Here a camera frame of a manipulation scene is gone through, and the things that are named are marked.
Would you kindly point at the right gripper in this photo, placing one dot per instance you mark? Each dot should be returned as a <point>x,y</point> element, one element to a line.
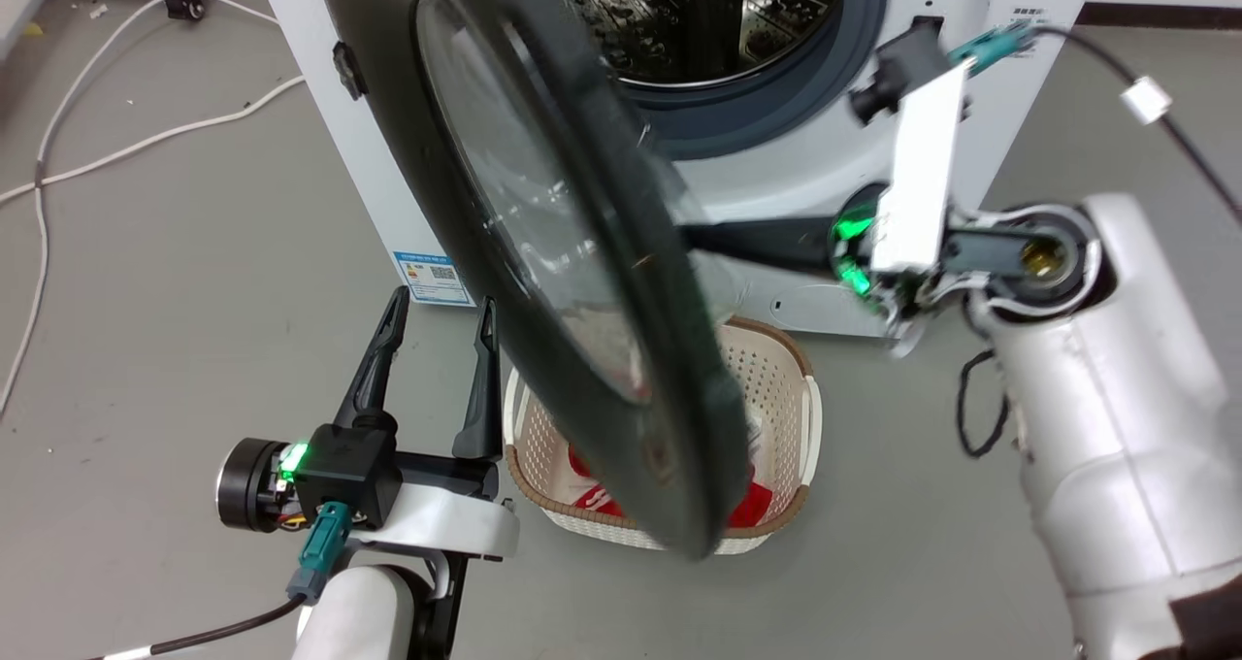
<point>854,252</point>

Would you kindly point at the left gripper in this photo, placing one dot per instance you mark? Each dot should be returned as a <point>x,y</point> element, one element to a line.
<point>247,485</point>

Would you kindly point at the dark round washing machine door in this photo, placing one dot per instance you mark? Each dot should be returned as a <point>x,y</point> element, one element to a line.
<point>543,252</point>

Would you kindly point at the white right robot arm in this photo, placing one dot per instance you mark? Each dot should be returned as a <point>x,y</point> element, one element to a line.
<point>1116,427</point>

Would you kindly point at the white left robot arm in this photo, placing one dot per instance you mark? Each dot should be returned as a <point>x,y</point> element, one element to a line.
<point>354,616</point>

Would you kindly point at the white front-load washing machine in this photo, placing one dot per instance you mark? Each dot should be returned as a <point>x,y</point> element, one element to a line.
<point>834,155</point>

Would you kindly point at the grey rubber door gasket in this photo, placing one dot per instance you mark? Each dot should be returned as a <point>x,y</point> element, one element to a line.
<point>776,107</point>

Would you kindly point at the steel washing machine drum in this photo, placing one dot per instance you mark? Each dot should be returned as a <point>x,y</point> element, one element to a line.
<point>718,19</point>

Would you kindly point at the blue energy label sticker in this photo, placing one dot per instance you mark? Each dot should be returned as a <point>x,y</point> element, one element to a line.
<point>432,277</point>

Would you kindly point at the beige plastic laundry basket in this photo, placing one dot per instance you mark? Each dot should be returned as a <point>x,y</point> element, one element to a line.
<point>776,388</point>

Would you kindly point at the red cloth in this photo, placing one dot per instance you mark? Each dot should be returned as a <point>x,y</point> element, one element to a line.
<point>752,507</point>

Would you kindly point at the black power plug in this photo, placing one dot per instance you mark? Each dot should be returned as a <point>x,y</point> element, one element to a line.
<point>184,6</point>

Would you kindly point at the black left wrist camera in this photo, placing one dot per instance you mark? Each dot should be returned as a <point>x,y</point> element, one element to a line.
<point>349,466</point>

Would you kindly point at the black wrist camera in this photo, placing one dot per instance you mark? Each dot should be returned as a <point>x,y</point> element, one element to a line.
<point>349,466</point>
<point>902,63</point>

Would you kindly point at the white left camera bracket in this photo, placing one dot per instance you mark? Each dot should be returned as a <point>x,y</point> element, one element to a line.
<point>446,524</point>

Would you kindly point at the white camera bracket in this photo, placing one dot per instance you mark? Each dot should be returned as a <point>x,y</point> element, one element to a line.
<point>446,524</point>
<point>917,175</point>

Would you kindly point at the white right camera bracket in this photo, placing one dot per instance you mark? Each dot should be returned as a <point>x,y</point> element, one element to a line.
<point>917,175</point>

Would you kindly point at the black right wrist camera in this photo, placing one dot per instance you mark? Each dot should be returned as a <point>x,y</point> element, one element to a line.
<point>902,63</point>

